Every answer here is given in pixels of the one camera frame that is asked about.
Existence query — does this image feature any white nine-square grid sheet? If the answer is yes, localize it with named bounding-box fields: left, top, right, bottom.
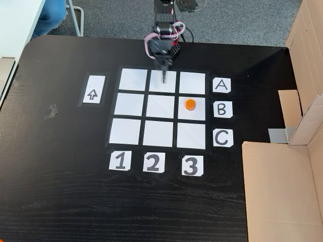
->
left=105, top=66, right=212, bottom=152

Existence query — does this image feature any paper label letter A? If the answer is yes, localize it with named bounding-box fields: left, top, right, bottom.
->
left=212, top=77, right=232, bottom=94

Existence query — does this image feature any white arrow paper sheet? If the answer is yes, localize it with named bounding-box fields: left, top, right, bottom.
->
left=82, top=74, right=106, bottom=104

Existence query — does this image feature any paper label letter B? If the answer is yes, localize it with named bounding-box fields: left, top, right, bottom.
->
left=213, top=101, right=234, bottom=118

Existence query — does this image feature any paper label number 3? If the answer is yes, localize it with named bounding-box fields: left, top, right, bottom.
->
left=181, top=155, right=204, bottom=176

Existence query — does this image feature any paper label letter C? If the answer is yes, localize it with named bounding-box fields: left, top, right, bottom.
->
left=213, top=129, right=234, bottom=147

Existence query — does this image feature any paper label number 2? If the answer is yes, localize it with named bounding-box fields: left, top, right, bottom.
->
left=142, top=152, right=166, bottom=173

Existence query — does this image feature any paper label number 1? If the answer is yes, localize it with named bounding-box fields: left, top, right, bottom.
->
left=109, top=150, right=131, bottom=171

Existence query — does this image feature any person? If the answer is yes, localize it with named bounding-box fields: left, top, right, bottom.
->
left=31, top=0, right=67, bottom=40

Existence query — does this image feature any clear tape piece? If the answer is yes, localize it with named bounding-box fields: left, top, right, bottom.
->
left=44, top=103, right=60, bottom=121

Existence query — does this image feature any brown cardboard screen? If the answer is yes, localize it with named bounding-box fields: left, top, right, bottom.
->
left=277, top=0, right=323, bottom=129
left=241, top=93, right=323, bottom=242

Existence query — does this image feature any white table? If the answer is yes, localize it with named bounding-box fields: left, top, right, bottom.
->
left=0, top=0, right=46, bottom=109

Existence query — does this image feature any black power cable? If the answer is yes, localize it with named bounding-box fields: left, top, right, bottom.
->
left=179, top=26, right=195, bottom=44

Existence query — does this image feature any grey metal tube frame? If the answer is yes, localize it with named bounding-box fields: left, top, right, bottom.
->
left=67, top=0, right=84, bottom=37

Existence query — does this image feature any grey duct tape strip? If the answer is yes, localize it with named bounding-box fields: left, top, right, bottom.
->
left=267, top=127, right=296, bottom=145

